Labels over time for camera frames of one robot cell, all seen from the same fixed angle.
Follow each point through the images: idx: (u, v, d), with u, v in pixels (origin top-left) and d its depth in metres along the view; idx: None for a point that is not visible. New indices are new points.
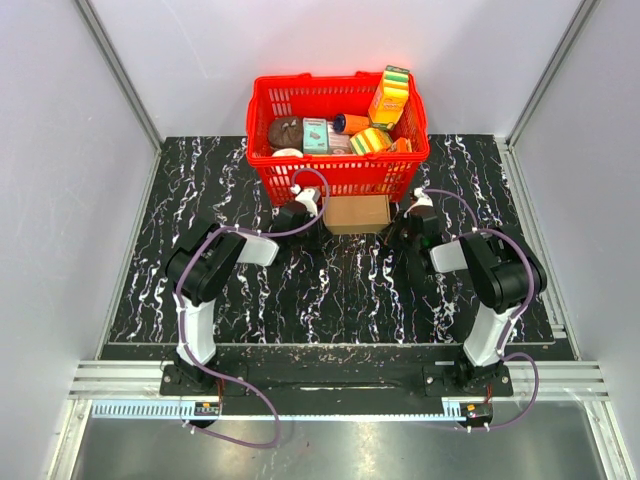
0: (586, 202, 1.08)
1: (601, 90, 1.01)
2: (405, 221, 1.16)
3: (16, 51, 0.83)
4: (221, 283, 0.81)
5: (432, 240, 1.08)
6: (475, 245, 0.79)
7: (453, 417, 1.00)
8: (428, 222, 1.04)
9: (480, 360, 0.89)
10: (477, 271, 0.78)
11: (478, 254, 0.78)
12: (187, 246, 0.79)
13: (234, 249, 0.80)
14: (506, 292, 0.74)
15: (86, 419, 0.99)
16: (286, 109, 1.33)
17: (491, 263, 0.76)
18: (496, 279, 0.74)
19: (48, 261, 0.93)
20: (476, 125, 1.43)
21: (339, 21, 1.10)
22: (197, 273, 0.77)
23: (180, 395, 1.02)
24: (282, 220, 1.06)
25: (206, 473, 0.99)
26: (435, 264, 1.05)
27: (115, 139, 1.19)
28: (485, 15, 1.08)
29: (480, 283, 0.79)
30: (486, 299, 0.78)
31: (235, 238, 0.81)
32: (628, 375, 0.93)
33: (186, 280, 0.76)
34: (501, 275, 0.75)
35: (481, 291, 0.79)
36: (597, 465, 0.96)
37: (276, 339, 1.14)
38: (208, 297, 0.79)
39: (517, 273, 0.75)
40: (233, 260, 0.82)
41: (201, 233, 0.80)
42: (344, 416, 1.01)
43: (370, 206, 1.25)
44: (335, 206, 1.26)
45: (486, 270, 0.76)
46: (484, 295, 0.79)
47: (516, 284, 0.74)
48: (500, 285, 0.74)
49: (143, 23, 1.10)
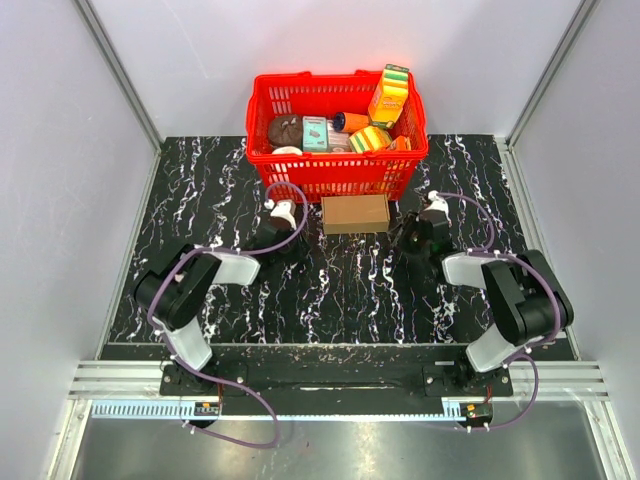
0: (586, 202, 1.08)
1: (601, 90, 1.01)
2: (414, 224, 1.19)
3: (16, 52, 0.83)
4: (194, 306, 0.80)
5: (442, 247, 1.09)
6: (501, 278, 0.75)
7: (453, 417, 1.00)
8: (438, 228, 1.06)
9: (483, 366, 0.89)
10: (499, 302, 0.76)
11: (503, 285, 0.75)
12: (157, 269, 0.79)
13: (205, 273, 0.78)
14: (530, 328, 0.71)
15: (86, 419, 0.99)
16: (286, 108, 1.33)
17: (516, 296, 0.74)
18: (521, 314, 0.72)
19: (48, 261, 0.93)
20: (476, 125, 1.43)
21: (339, 21, 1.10)
22: (168, 298, 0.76)
23: (180, 395, 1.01)
24: (265, 236, 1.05)
25: (206, 473, 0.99)
26: (447, 274, 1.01)
27: (115, 139, 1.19)
28: (484, 16, 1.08)
29: (500, 314, 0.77)
30: (506, 331, 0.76)
31: (208, 261, 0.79)
32: (628, 375, 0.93)
33: (158, 306, 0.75)
34: (525, 311, 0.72)
35: (502, 323, 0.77)
36: (597, 465, 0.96)
37: (276, 339, 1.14)
38: (180, 321, 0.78)
39: (542, 308, 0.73)
40: (206, 282, 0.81)
41: (174, 254, 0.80)
42: (344, 416, 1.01)
43: (370, 206, 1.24)
44: (332, 204, 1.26)
45: (511, 305, 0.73)
46: (505, 328, 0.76)
47: (541, 320, 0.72)
48: (525, 321, 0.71)
49: (143, 24, 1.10)
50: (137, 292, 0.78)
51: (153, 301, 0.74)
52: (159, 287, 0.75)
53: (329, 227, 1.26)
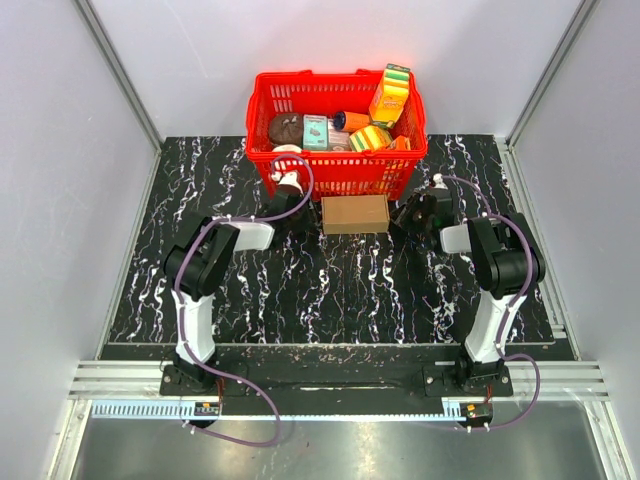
0: (586, 202, 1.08)
1: (601, 90, 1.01)
2: (418, 204, 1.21)
3: (16, 52, 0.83)
4: (219, 276, 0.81)
5: (443, 222, 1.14)
6: (481, 229, 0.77)
7: (454, 417, 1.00)
8: (442, 203, 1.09)
9: (480, 356, 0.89)
10: (479, 253, 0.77)
11: (482, 236, 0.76)
12: (183, 243, 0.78)
13: (228, 241, 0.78)
14: (503, 275, 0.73)
15: (86, 419, 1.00)
16: (287, 107, 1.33)
17: (495, 247, 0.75)
18: (494, 262, 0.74)
19: (48, 261, 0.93)
20: (476, 125, 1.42)
21: (339, 21, 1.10)
22: (195, 267, 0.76)
23: (180, 395, 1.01)
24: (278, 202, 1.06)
25: (206, 473, 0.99)
26: (444, 243, 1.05)
27: (115, 139, 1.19)
28: (485, 16, 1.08)
29: (480, 265, 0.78)
30: (483, 281, 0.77)
31: (228, 230, 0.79)
32: (628, 375, 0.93)
33: (185, 274, 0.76)
34: (499, 258, 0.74)
35: (482, 275, 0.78)
36: (597, 465, 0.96)
37: (276, 339, 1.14)
38: (208, 290, 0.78)
39: (515, 260, 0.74)
40: (230, 251, 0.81)
41: (195, 227, 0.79)
42: (344, 416, 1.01)
43: (369, 207, 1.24)
44: (332, 204, 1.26)
45: (487, 253, 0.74)
46: (482, 277, 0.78)
47: (514, 270, 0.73)
48: (498, 269, 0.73)
49: (144, 23, 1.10)
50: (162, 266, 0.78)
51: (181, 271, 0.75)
52: (186, 258, 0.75)
53: (329, 227, 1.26)
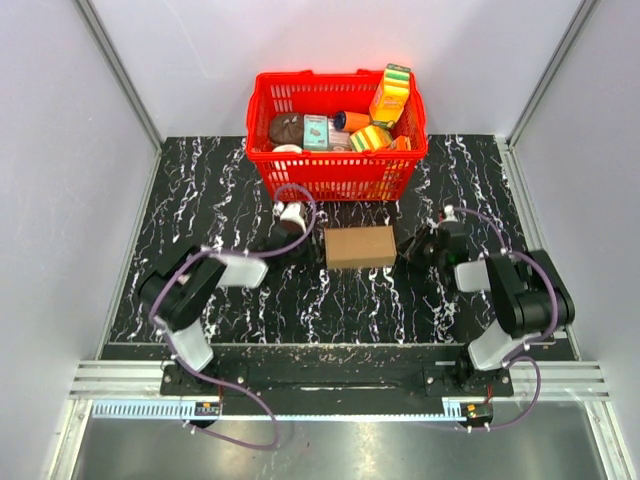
0: (586, 202, 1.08)
1: (602, 90, 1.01)
2: (429, 237, 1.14)
3: (17, 52, 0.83)
4: (196, 309, 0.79)
5: (458, 257, 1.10)
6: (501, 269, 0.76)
7: (454, 417, 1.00)
8: (457, 237, 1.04)
9: (482, 365, 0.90)
10: (500, 294, 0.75)
11: (503, 276, 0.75)
12: (162, 271, 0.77)
13: (211, 274, 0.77)
14: (528, 318, 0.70)
15: (86, 419, 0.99)
16: (287, 107, 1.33)
17: (515, 288, 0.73)
18: (517, 304, 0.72)
19: (48, 261, 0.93)
20: (476, 125, 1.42)
21: (339, 20, 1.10)
22: (172, 298, 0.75)
23: (180, 395, 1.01)
24: (276, 239, 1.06)
25: (206, 473, 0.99)
26: (458, 281, 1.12)
27: (116, 140, 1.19)
28: (485, 16, 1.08)
29: (501, 307, 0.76)
30: (505, 323, 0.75)
31: (213, 263, 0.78)
32: (628, 375, 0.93)
33: (161, 305, 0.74)
34: (521, 300, 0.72)
35: (503, 317, 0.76)
36: (597, 465, 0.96)
37: (276, 339, 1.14)
38: (183, 323, 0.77)
39: (542, 302, 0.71)
40: (211, 284, 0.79)
41: (180, 255, 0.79)
42: (344, 416, 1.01)
43: (373, 239, 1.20)
44: (334, 238, 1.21)
45: (509, 294, 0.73)
46: (504, 319, 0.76)
47: (539, 312, 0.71)
48: (522, 311, 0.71)
49: (144, 24, 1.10)
50: (141, 295, 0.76)
51: (156, 302, 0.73)
52: (164, 288, 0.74)
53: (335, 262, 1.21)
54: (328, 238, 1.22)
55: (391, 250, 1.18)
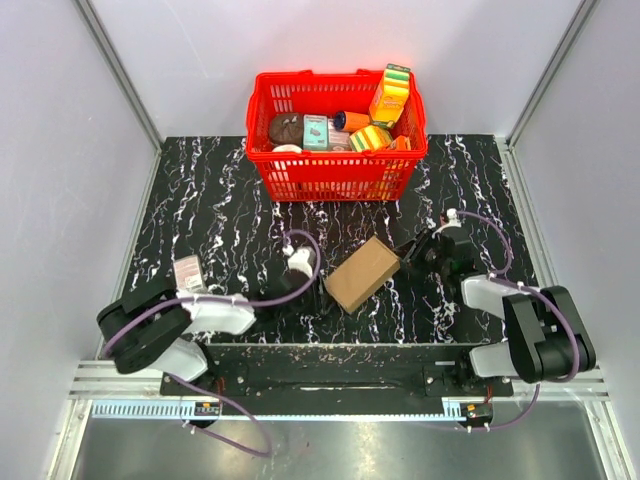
0: (586, 202, 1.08)
1: (602, 90, 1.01)
2: (431, 242, 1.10)
3: (16, 52, 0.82)
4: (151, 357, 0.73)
5: (462, 265, 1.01)
6: (521, 313, 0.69)
7: (453, 417, 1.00)
8: (461, 245, 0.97)
9: (482, 372, 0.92)
10: (515, 336, 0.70)
11: (522, 320, 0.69)
12: (127, 307, 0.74)
13: (172, 329, 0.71)
14: (547, 367, 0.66)
15: (86, 419, 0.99)
16: (287, 107, 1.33)
17: (534, 332, 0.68)
18: (535, 350, 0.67)
19: (48, 261, 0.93)
20: (476, 125, 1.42)
21: (339, 20, 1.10)
22: (127, 341, 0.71)
23: (180, 395, 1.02)
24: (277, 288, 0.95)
25: (206, 473, 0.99)
26: (465, 296, 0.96)
27: (115, 140, 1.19)
28: (485, 15, 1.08)
29: (516, 350, 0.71)
30: (519, 366, 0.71)
31: (179, 316, 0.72)
32: (628, 375, 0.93)
33: (113, 345, 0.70)
34: (540, 345, 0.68)
35: (515, 359, 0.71)
36: (597, 465, 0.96)
37: (276, 339, 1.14)
38: (135, 367, 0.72)
39: (562, 349, 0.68)
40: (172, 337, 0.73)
41: (153, 293, 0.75)
42: (344, 416, 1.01)
43: (369, 259, 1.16)
44: (336, 282, 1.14)
45: (527, 339, 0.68)
46: (518, 362, 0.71)
47: (559, 359, 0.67)
48: (541, 359, 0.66)
49: (144, 24, 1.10)
50: (102, 326, 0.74)
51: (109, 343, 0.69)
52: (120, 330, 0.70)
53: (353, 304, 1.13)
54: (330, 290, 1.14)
55: (388, 253, 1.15)
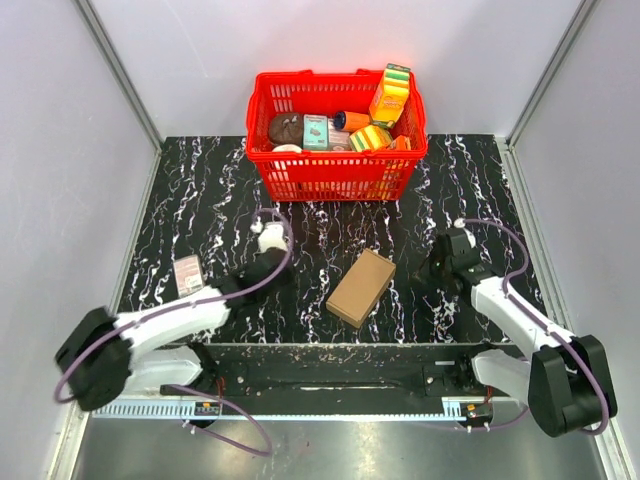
0: (587, 201, 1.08)
1: (602, 89, 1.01)
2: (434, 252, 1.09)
3: (16, 52, 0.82)
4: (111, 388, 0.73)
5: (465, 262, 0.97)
6: (553, 375, 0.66)
7: (453, 417, 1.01)
8: (458, 239, 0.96)
9: (482, 379, 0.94)
10: (539, 388, 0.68)
11: (552, 382, 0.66)
12: (73, 349, 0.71)
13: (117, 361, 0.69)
14: (570, 426, 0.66)
15: (86, 419, 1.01)
16: (287, 107, 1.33)
17: (563, 390, 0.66)
18: (561, 408, 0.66)
19: (48, 260, 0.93)
20: (476, 125, 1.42)
21: (339, 20, 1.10)
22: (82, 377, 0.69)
23: (180, 395, 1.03)
24: (256, 268, 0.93)
25: (206, 473, 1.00)
26: (473, 299, 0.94)
27: (115, 140, 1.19)
28: (485, 15, 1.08)
29: (538, 401, 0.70)
30: (540, 416, 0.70)
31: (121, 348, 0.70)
32: (628, 376, 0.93)
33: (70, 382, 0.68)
34: (565, 402, 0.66)
35: (535, 405, 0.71)
36: (597, 464, 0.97)
37: (276, 339, 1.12)
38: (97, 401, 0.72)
39: (587, 409, 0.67)
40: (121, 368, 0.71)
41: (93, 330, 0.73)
42: (344, 416, 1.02)
43: (367, 273, 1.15)
44: (341, 298, 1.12)
45: (554, 398, 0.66)
46: (539, 411, 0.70)
47: (582, 414, 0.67)
48: (565, 419, 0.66)
49: (144, 24, 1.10)
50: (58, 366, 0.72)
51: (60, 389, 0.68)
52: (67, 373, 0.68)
53: (360, 313, 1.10)
54: (332, 308, 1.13)
55: (384, 261, 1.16)
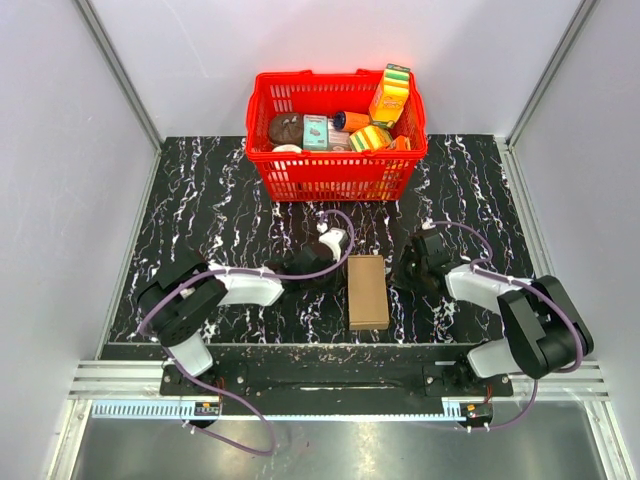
0: (586, 202, 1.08)
1: (602, 90, 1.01)
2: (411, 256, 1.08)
3: (17, 53, 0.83)
4: (190, 328, 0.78)
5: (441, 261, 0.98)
6: (520, 313, 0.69)
7: (454, 417, 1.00)
8: (431, 240, 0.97)
9: (484, 373, 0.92)
10: (514, 333, 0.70)
11: (521, 320, 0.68)
12: (163, 283, 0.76)
13: (207, 300, 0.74)
14: (551, 361, 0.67)
15: (86, 419, 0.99)
16: (287, 107, 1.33)
17: (534, 327, 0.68)
18: (538, 345, 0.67)
19: (47, 260, 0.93)
20: (477, 125, 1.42)
21: (339, 19, 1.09)
22: (166, 315, 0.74)
23: (180, 395, 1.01)
24: (302, 259, 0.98)
25: (206, 473, 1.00)
26: (450, 289, 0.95)
27: (115, 140, 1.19)
28: (485, 16, 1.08)
29: (517, 350, 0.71)
30: (523, 364, 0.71)
31: (213, 288, 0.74)
32: (628, 376, 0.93)
33: (153, 320, 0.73)
34: (540, 339, 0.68)
35: (517, 357, 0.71)
36: (597, 465, 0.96)
37: (276, 339, 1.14)
38: (175, 335, 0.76)
39: (561, 339, 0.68)
40: (208, 307, 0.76)
41: (187, 270, 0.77)
42: (344, 416, 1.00)
43: (361, 274, 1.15)
44: (359, 314, 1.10)
45: (528, 336, 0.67)
46: (520, 361, 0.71)
47: (561, 350, 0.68)
48: (545, 355, 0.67)
49: (144, 24, 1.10)
50: (144, 293, 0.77)
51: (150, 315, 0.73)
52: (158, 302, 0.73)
53: (382, 314, 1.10)
54: (358, 326, 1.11)
55: (369, 257, 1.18)
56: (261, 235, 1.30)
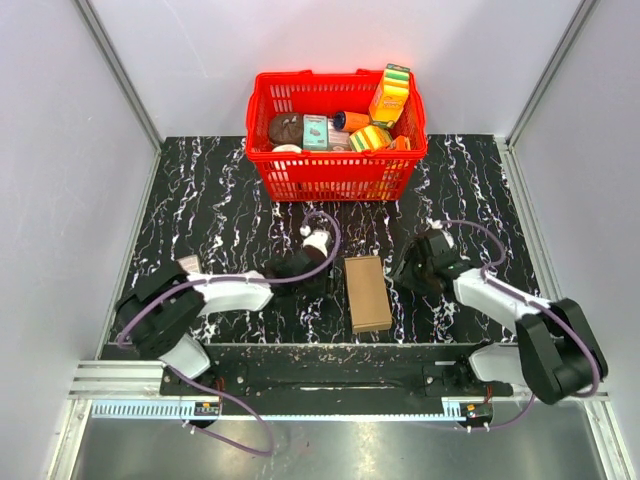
0: (587, 202, 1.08)
1: (601, 89, 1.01)
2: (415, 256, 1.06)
3: (17, 53, 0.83)
4: (170, 342, 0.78)
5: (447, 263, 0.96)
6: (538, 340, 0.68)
7: (453, 417, 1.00)
8: (436, 241, 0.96)
9: (484, 376, 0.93)
10: (529, 359, 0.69)
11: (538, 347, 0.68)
12: (141, 295, 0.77)
13: (185, 312, 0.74)
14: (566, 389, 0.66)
15: (86, 419, 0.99)
16: (287, 107, 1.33)
17: (550, 354, 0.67)
18: (553, 373, 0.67)
19: (47, 260, 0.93)
20: (477, 125, 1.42)
21: (339, 19, 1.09)
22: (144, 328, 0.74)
23: (180, 395, 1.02)
24: (296, 263, 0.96)
25: (206, 473, 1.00)
26: (457, 293, 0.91)
27: (115, 140, 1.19)
28: (485, 15, 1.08)
29: (530, 376, 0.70)
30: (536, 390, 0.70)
31: (191, 300, 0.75)
32: (628, 376, 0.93)
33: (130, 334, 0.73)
34: (556, 367, 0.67)
35: (530, 382, 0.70)
36: (597, 465, 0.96)
37: (276, 339, 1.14)
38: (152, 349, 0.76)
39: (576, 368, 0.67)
40: (186, 320, 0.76)
41: (165, 281, 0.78)
42: (344, 416, 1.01)
43: (360, 276, 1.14)
44: (362, 316, 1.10)
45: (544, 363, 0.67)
46: (534, 387, 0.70)
47: (575, 378, 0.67)
48: (559, 382, 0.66)
49: (143, 24, 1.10)
50: (122, 307, 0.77)
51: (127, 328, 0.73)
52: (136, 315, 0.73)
53: (384, 315, 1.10)
54: (359, 329, 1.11)
55: (366, 257, 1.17)
56: (261, 235, 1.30)
